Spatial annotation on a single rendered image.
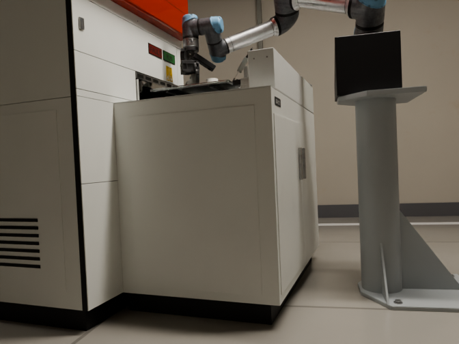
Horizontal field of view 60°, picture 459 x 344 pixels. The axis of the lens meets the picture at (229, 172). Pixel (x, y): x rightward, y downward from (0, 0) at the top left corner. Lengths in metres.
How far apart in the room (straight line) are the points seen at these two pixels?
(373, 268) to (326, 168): 2.23
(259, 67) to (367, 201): 0.71
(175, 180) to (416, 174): 2.88
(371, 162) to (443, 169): 2.39
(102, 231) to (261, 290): 0.61
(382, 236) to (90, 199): 1.13
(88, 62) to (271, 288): 1.01
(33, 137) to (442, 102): 3.40
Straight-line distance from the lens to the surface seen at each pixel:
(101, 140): 1.54
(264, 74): 1.43
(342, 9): 1.90
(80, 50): 1.52
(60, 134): 1.50
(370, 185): 1.70
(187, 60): 1.91
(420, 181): 4.00
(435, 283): 1.88
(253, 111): 1.35
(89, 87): 1.52
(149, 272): 1.58
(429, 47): 4.13
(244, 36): 2.03
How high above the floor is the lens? 0.57
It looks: 1 degrees down
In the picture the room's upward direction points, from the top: 3 degrees counter-clockwise
